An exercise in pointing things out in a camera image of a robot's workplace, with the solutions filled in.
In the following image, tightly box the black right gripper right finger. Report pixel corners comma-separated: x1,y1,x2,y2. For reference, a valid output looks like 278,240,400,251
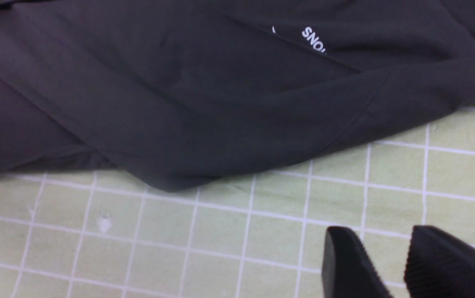
404,225,475,298

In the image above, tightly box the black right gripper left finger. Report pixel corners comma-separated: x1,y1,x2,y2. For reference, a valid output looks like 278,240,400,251
322,226,391,298

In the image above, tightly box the dark gray long-sleeve shirt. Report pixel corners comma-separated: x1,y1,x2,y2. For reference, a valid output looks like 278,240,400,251
0,0,475,191

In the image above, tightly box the green checkered table mat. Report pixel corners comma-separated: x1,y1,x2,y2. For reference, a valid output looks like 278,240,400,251
0,107,475,298

